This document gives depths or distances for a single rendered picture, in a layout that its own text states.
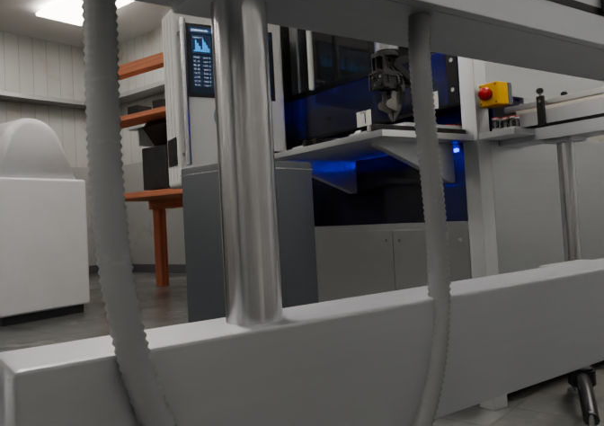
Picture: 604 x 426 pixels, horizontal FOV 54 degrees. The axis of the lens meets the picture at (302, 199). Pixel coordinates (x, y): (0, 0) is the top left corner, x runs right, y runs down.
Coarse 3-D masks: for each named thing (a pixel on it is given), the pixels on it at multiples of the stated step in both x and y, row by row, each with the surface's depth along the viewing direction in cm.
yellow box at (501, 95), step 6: (486, 84) 187; (492, 84) 185; (498, 84) 184; (504, 84) 186; (510, 84) 187; (492, 90) 185; (498, 90) 184; (504, 90) 185; (510, 90) 187; (492, 96) 185; (498, 96) 183; (504, 96) 185; (510, 96) 187; (480, 102) 189; (486, 102) 187; (492, 102) 185; (498, 102) 183; (504, 102) 185; (510, 102) 187; (492, 108) 192
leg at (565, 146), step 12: (552, 144) 188; (564, 144) 182; (564, 156) 182; (564, 168) 182; (564, 180) 182; (576, 180) 183; (564, 192) 182; (576, 192) 182; (564, 204) 182; (576, 204) 182; (564, 216) 182; (576, 216) 181; (564, 228) 183; (576, 228) 181; (564, 240) 183; (576, 240) 181; (564, 252) 183; (576, 252) 181
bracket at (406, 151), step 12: (372, 144) 181; (384, 144) 181; (396, 144) 184; (408, 144) 187; (444, 144) 196; (396, 156) 185; (408, 156) 186; (444, 156) 196; (444, 168) 196; (444, 180) 196
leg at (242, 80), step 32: (192, 0) 52; (224, 0) 51; (256, 0) 52; (288, 0) 53; (224, 32) 51; (256, 32) 51; (224, 64) 51; (256, 64) 51; (224, 96) 51; (256, 96) 51; (224, 128) 51; (256, 128) 51; (224, 160) 51; (256, 160) 51; (224, 192) 51; (256, 192) 50; (224, 224) 51; (256, 224) 50; (224, 256) 51; (256, 256) 50; (256, 288) 50; (256, 320) 50
